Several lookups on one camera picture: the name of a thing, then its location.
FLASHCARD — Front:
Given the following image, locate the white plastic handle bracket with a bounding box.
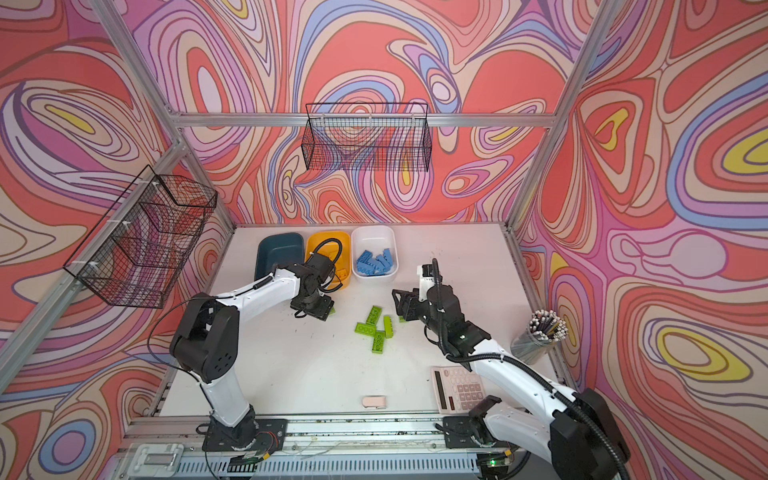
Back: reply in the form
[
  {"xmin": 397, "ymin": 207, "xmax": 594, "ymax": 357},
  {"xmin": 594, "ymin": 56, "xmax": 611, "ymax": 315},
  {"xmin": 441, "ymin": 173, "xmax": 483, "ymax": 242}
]
[{"xmin": 126, "ymin": 444, "xmax": 185, "ymax": 478}]

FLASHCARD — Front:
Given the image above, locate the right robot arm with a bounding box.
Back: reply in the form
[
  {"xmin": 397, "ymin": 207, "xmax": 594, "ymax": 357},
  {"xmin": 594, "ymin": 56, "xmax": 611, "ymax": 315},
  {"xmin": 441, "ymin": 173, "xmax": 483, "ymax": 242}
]
[{"xmin": 391, "ymin": 261, "xmax": 631, "ymax": 479}]

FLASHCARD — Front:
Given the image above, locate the green lego brick bottom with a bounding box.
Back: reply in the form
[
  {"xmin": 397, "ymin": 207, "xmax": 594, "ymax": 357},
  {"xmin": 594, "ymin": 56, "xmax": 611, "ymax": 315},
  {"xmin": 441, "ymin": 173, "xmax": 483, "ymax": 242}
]
[{"xmin": 371, "ymin": 330, "xmax": 386, "ymax": 354}]

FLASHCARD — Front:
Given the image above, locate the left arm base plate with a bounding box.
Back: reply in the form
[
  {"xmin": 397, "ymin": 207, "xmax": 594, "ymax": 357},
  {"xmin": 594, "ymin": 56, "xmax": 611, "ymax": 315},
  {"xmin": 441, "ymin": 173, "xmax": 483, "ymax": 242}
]
[{"xmin": 202, "ymin": 417, "xmax": 288, "ymax": 454}]

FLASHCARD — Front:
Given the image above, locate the blue lego brick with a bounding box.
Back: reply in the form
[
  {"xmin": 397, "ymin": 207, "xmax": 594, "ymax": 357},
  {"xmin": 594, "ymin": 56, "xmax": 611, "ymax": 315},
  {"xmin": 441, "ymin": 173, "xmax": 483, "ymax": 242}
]
[
  {"xmin": 374, "ymin": 255, "xmax": 390, "ymax": 274},
  {"xmin": 382, "ymin": 249, "xmax": 395, "ymax": 268},
  {"xmin": 357, "ymin": 250, "xmax": 373, "ymax": 263}
]

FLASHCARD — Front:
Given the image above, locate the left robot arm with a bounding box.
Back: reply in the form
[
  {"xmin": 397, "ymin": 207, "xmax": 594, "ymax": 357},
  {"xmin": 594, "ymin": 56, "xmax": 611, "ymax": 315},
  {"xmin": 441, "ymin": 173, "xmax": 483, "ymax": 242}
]
[{"xmin": 169, "ymin": 252, "xmax": 339, "ymax": 454}]

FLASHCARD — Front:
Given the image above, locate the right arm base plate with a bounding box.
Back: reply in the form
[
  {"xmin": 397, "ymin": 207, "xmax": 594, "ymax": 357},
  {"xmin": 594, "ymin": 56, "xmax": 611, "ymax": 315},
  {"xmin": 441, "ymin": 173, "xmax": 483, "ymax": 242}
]
[{"xmin": 436, "ymin": 416, "xmax": 510, "ymax": 449}]

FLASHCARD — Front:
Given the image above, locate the white plastic bin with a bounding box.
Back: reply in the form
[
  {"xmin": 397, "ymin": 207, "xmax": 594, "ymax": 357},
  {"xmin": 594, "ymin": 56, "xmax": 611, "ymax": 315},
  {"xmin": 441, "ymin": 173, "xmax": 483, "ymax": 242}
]
[{"xmin": 351, "ymin": 225, "xmax": 399, "ymax": 286}]

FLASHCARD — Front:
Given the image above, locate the back wire basket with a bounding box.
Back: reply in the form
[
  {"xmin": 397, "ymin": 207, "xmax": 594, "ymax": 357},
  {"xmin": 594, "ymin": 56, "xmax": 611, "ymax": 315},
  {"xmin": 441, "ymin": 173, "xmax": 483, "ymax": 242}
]
[{"xmin": 301, "ymin": 101, "xmax": 433, "ymax": 173}]

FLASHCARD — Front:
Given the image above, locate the cup of pencils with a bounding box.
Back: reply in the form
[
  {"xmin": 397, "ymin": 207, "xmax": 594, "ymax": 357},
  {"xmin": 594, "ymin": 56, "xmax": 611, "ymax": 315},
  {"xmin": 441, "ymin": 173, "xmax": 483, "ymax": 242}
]
[{"xmin": 510, "ymin": 309, "xmax": 568, "ymax": 364}]

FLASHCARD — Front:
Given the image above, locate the yellow plastic bin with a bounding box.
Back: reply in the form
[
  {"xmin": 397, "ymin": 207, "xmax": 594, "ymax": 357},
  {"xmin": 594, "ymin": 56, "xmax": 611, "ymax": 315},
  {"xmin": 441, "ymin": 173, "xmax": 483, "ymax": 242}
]
[{"xmin": 306, "ymin": 230, "xmax": 352, "ymax": 289}]

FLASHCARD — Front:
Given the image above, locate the green lego brick low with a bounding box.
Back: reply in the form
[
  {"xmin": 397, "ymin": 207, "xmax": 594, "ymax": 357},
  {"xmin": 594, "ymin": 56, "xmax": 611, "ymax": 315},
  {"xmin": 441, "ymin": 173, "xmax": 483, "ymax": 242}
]
[{"xmin": 354, "ymin": 322, "xmax": 377, "ymax": 337}]

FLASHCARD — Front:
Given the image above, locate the dark teal plastic bin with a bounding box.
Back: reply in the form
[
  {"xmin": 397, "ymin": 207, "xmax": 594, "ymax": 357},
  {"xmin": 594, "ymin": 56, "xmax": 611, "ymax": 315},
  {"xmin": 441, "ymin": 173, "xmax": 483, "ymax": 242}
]
[{"xmin": 253, "ymin": 232, "xmax": 305, "ymax": 280}]

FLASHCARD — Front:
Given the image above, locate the left wire basket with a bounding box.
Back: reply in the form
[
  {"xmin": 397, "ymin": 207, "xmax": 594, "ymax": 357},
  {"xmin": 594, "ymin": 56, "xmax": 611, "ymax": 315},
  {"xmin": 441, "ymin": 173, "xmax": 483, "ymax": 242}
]
[{"xmin": 63, "ymin": 167, "xmax": 218, "ymax": 309}]

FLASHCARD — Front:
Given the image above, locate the blue lego brick lone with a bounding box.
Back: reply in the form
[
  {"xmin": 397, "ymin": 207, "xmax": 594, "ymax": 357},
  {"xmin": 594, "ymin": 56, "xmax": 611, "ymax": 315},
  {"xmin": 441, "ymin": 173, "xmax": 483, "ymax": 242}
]
[{"xmin": 357, "ymin": 264, "xmax": 375, "ymax": 276}]

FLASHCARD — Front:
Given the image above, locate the wire basket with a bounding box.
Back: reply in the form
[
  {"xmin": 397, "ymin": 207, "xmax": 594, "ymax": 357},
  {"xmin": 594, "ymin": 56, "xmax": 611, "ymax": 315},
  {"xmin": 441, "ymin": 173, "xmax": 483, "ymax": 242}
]
[
  {"xmin": 63, "ymin": 167, "xmax": 218, "ymax": 309},
  {"xmin": 301, "ymin": 101, "xmax": 433, "ymax": 173}
]

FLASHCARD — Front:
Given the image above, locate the pink calculator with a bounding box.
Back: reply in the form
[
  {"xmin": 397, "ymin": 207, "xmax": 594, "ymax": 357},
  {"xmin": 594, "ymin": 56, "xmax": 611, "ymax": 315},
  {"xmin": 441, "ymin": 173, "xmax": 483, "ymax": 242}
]
[{"xmin": 430, "ymin": 366, "xmax": 486, "ymax": 415}]

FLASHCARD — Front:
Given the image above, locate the pink eraser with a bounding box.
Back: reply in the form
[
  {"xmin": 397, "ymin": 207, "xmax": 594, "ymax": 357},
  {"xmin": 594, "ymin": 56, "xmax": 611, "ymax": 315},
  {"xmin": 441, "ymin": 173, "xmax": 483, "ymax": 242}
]
[{"xmin": 361, "ymin": 395, "xmax": 387, "ymax": 409}]

